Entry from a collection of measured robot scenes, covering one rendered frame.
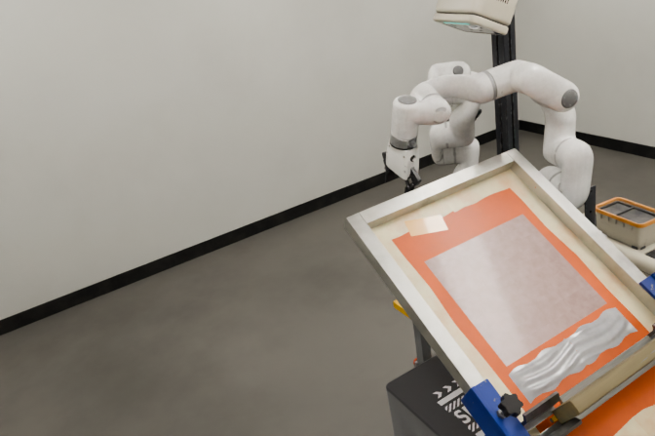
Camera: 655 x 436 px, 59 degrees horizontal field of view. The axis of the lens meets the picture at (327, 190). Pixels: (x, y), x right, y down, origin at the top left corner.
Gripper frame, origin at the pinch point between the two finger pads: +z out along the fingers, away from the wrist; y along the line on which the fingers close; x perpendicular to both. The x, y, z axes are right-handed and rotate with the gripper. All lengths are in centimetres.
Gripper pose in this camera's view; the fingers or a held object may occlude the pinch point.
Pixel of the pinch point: (399, 185)
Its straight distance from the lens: 173.3
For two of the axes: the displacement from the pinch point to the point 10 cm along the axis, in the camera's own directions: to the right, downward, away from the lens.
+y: -5.4, -5.1, 6.7
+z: 0.0, 8.0, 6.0
